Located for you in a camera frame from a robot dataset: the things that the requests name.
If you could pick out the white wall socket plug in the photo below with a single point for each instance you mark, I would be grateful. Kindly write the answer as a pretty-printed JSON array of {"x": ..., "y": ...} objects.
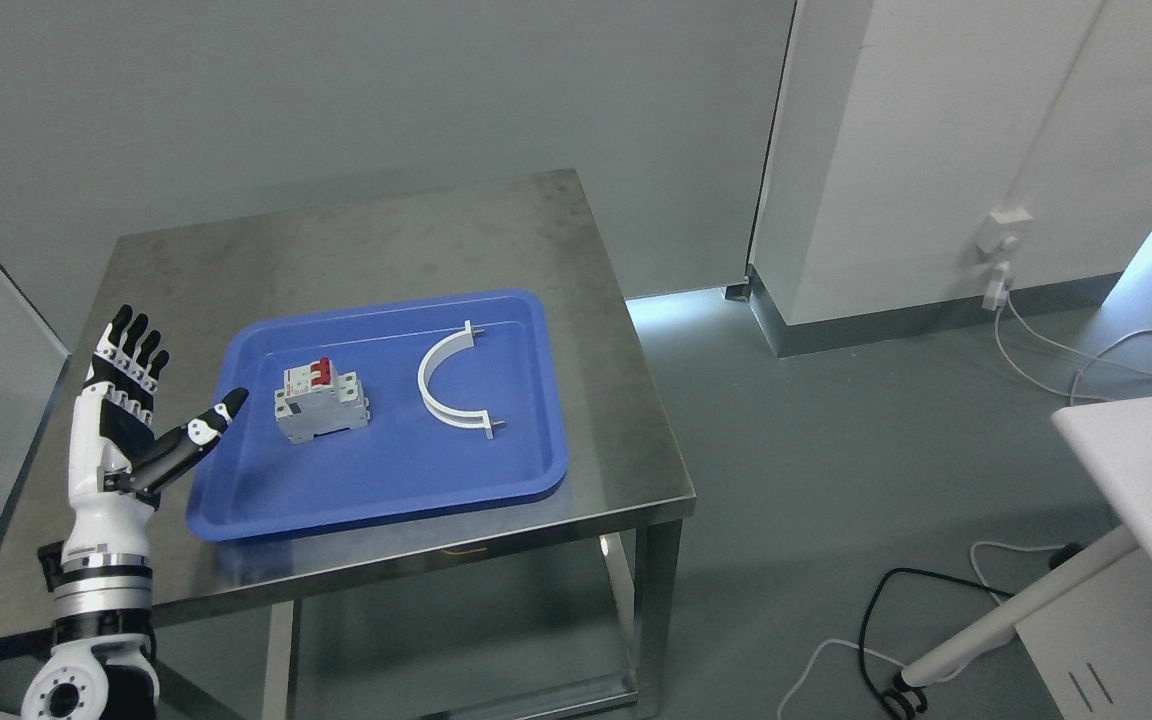
[{"x": 997, "y": 239}]

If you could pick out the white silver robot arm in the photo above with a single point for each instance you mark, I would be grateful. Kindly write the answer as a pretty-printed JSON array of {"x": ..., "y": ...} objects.
[{"x": 103, "y": 646}]

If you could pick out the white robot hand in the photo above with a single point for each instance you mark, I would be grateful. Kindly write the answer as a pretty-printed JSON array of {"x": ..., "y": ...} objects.
[{"x": 108, "y": 438}]

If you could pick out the grey red circuit breaker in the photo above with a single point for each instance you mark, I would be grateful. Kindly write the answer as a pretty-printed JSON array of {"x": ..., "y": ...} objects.
[{"x": 316, "y": 400}]

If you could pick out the blue plastic tray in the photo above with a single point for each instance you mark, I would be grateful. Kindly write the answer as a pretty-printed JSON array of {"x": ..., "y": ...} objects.
[{"x": 465, "y": 415}]

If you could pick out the white table with leg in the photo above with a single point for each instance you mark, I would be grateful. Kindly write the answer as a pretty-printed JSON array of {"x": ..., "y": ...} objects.
[{"x": 1086, "y": 625}]

